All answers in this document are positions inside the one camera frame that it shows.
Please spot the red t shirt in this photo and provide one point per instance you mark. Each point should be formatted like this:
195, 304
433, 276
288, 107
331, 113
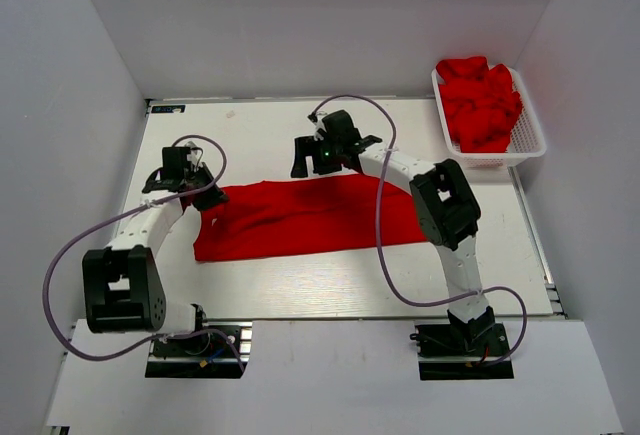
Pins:
289, 218

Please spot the pile of red shirts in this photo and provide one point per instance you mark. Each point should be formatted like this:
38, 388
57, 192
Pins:
481, 107

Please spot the white plastic basket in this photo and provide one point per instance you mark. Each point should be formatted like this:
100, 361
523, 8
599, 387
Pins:
526, 139

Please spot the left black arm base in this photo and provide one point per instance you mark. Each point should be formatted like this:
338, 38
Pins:
209, 356

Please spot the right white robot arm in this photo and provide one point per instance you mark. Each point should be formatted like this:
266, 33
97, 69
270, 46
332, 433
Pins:
445, 207

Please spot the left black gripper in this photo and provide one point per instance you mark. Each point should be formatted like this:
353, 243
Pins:
216, 197

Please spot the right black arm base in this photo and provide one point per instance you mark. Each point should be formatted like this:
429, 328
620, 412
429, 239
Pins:
442, 358

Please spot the blue label sticker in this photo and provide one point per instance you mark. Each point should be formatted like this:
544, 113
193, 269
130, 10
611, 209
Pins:
168, 109

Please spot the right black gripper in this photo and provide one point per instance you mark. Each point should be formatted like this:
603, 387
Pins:
310, 146

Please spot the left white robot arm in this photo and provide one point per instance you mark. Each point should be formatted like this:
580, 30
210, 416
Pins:
123, 291

